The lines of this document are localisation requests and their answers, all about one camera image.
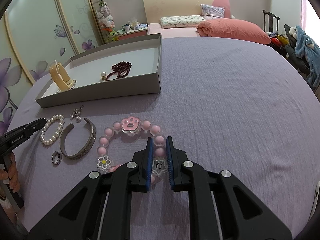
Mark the dark wooden chair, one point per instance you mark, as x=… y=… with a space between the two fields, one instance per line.
x=271 y=14

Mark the white plush toy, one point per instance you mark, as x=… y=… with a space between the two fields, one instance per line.
x=292 y=30

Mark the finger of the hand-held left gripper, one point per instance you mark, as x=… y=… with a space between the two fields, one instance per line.
x=36 y=126

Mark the lilac printed pillow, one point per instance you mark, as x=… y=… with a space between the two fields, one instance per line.
x=213 y=11

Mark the grey cardboard box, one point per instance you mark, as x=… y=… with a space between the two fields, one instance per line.
x=112 y=60

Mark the light blue cloth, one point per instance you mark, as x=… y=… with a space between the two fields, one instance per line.
x=142 y=26

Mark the pink bed with headboard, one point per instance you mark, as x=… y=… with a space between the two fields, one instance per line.
x=175 y=5

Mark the patterned white pillow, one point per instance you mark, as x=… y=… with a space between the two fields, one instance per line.
x=180 y=21

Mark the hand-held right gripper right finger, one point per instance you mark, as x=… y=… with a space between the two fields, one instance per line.
x=170 y=165

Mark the floral sliding door wardrobe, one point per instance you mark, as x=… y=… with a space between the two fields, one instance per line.
x=37 y=17

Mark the red and yellow toys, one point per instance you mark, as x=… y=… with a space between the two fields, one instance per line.
x=278 y=40

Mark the white mug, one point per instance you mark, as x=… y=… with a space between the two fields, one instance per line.
x=126 y=28

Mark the pearl earring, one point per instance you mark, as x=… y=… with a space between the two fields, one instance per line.
x=103 y=74

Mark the pink nightstand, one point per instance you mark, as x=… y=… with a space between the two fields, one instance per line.
x=132 y=33

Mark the folded pink quilt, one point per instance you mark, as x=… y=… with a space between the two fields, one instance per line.
x=232 y=28

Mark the person's left hand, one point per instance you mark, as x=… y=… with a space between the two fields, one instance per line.
x=15 y=177

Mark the green booklet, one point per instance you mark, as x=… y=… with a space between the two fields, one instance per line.
x=120 y=31

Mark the blue plush garment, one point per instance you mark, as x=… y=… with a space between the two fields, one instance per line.
x=306 y=50

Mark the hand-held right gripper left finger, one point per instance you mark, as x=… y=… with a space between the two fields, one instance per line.
x=149 y=165

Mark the yellow wrist watch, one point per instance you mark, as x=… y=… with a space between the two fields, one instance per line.
x=61 y=76

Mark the stack of plush toys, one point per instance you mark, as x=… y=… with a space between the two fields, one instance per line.
x=105 y=17

